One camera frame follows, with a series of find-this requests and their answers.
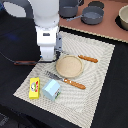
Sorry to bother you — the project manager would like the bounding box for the grey toy frying pan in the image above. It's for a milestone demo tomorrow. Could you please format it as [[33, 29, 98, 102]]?
[[69, 6, 104, 25]]

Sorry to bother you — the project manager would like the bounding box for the grey toy pot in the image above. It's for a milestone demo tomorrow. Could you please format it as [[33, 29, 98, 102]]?
[[59, 0, 82, 18]]

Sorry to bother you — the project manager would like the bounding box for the knife with wooden handle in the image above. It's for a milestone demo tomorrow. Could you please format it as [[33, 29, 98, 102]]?
[[60, 49, 99, 64]]

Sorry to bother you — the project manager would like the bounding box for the beige woven placemat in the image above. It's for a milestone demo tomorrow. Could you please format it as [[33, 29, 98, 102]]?
[[14, 32, 114, 128]]

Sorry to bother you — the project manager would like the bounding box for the round wooden plate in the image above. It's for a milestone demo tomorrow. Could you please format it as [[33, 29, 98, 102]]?
[[56, 55, 84, 78]]

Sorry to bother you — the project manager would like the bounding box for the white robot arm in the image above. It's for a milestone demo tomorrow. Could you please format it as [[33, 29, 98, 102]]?
[[0, 0, 60, 61]]

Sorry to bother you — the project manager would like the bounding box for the brown toy stove board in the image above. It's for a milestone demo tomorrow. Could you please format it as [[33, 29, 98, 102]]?
[[60, 0, 128, 43]]

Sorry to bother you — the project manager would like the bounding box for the brown toy sausage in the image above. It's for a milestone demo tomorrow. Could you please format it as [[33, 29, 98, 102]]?
[[14, 61, 36, 65]]

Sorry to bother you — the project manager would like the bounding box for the fork with wooden handle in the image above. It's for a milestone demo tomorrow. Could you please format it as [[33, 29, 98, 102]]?
[[45, 71, 86, 89]]

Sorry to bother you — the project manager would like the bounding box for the yellow toy box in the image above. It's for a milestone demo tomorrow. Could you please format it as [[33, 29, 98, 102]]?
[[29, 77, 40, 99]]

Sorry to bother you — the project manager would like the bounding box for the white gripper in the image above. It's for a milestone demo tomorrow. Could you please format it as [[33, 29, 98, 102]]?
[[36, 27, 62, 61]]

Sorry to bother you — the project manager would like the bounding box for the beige bowl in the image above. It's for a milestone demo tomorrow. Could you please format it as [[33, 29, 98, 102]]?
[[119, 5, 128, 30]]

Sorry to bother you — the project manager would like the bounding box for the light blue milk carton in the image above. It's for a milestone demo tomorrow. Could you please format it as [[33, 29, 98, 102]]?
[[42, 79, 61, 101]]

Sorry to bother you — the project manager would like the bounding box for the black cable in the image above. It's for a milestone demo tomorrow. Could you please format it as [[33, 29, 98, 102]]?
[[0, 49, 43, 65]]

